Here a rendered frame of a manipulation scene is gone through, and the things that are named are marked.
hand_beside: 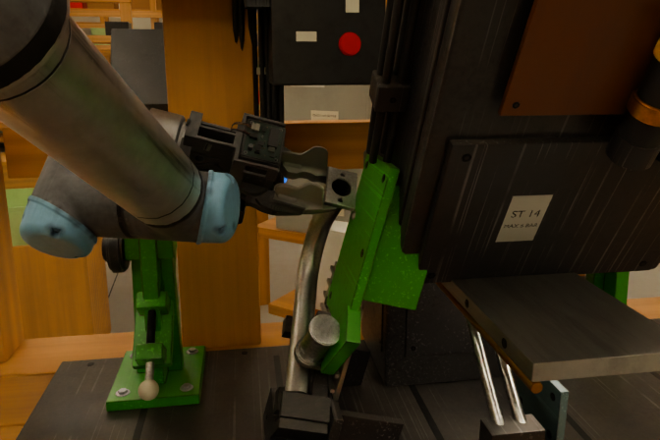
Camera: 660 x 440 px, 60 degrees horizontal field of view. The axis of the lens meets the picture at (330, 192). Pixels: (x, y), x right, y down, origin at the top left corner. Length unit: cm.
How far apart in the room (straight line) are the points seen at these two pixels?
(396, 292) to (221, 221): 23
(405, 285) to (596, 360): 22
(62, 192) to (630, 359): 56
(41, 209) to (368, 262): 34
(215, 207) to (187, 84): 43
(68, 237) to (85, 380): 42
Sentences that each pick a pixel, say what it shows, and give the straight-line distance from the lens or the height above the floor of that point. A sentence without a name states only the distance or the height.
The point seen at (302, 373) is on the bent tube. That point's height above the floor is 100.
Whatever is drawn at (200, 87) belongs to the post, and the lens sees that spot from 97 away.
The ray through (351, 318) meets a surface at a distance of 66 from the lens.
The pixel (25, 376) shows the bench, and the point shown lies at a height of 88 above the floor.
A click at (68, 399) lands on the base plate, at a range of 97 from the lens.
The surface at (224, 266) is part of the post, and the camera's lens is 103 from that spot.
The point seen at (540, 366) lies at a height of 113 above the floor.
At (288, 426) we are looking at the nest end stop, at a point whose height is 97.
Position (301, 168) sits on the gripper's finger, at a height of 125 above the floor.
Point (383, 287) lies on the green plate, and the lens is 67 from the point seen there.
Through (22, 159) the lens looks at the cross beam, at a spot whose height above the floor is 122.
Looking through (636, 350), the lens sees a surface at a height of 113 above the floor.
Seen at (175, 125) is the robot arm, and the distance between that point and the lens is 69.
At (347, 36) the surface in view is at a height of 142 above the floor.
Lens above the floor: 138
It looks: 13 degrees down
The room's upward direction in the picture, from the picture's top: straight up
